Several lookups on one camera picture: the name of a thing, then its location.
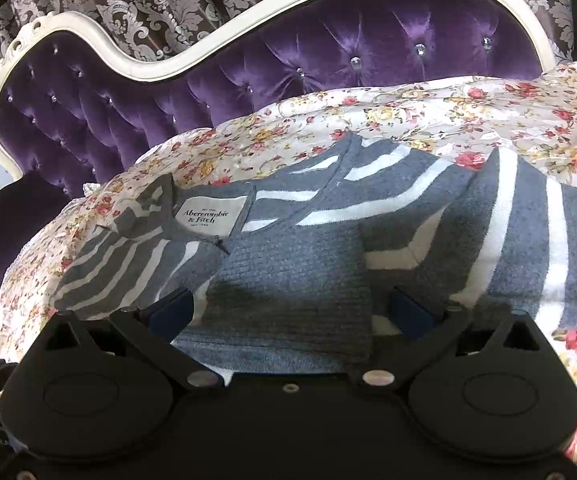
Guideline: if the floral bed sheet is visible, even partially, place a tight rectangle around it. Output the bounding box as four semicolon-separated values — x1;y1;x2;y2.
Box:
0;58;577;478

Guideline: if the purple tufted headboard white frame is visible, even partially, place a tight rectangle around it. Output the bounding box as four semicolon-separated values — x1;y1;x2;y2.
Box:
0;0;554;287

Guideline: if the grey white striped sweater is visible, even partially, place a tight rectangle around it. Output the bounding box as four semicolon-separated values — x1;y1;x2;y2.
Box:
52;136;577;373

